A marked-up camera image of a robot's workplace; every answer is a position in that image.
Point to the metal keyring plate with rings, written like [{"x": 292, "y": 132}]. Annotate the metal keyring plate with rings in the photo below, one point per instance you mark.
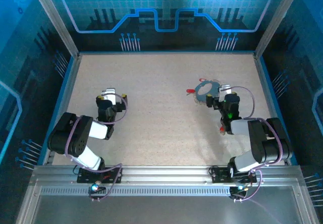
[{"x": 205, "y": 98}]

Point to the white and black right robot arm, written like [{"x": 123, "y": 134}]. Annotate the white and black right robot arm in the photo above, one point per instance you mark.
[{"x": 265, "y": 143}]

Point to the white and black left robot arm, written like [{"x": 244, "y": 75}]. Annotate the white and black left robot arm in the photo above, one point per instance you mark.
[{"x": 78, "y": 135}]

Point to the grey metal shelf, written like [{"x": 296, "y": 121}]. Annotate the grey metal shelf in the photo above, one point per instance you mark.
[{"x": 164, "y": 211}]

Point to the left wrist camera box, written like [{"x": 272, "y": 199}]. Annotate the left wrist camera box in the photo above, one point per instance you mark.
[{"x": 109, "y": 95}]

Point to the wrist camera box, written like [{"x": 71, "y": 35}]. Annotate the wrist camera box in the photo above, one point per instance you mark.
[
  {"x": 224, "y": 87},
  {"x": 109, "y": 95}
]

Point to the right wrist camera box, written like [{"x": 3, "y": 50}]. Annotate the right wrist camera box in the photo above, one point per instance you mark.
[{"x": 224, "y": 87}]

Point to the aluminium table side rail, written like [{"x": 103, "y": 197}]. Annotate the aluminium table side rail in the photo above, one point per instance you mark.
[
  {"x": 63, "y": 108},
  {"x": 271, "y": 108}
]

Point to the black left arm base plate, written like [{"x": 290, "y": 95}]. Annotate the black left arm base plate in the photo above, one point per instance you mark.
[{"x": 85, "y": 177}]

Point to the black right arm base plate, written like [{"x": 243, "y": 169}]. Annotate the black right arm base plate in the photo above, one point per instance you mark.
[{"x": 219, "y": 176}]

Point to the black controller bracket with light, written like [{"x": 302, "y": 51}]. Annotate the black controller bracket with light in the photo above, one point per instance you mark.
[
  {"x": 97, "y": 190},
  {"x": 238, "y": 190}
]

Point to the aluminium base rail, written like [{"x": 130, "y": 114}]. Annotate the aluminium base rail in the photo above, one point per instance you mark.
[{"x": 166, "y": 173}]

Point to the aluminium frame post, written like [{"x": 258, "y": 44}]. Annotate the aluminium frame post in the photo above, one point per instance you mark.
[
  {"x": 56, "y": 19},
  {"x": 277, "y": 19}
]

